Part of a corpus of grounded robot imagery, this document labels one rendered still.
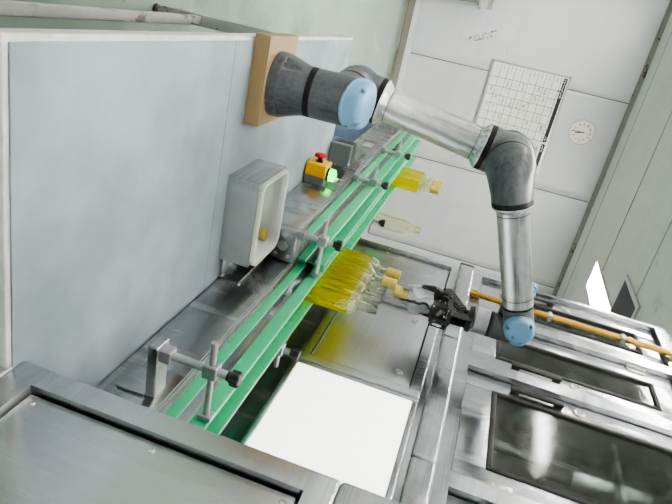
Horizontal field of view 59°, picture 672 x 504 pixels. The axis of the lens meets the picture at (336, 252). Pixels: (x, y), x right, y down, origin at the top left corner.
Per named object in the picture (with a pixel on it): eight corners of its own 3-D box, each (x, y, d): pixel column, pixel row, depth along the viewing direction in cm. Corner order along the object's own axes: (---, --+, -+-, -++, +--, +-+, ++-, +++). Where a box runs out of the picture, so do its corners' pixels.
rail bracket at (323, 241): (290, 270, 165) (333, 283, 162) (300, 215, 157) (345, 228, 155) (294, 266, 167) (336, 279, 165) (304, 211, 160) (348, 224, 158)
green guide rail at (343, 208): (301, 237, 165) (328, 245, 163) (301, 234, 164) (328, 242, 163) (410, 125, 320) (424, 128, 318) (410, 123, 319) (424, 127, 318)
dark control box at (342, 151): (326, 161, 223) (347, 167, 221) (330, 141, 219) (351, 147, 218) (332, 156, 230) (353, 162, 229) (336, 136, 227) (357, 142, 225)
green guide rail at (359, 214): (296, 260, 168) (323, 269, 167) (297, 257, 168) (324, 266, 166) (406, 138, 323) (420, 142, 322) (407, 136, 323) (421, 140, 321)
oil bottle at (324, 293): (283, 294, 166) (355, 318, 163) (286, 277, 164) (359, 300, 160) (290, 286, 171) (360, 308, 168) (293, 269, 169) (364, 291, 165)
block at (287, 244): (268, 257, 165) (291, 264, 164) (273, 226, 161) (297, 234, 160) (273, 252, 168) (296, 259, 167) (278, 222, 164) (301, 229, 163)
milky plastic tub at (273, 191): (220, 260, 147) (252, 270, 146) (230, 175, 138) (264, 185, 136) (249, 235, 163) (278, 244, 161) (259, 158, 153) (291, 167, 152)
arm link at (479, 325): (492, 305, 168) (483, 328, 172) (476, 300, 169) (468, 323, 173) (490, 318, 162) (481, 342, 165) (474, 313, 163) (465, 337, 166)
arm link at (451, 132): (333, 61, 141) (546, 153, 137) (348, 55, 155) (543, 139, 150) (317, 108, 147) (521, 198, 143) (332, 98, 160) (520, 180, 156)
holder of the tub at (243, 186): (216, 277, 150) (244, 286, 148) (228, 175, 138) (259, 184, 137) (245, 252, 165) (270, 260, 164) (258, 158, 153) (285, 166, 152)
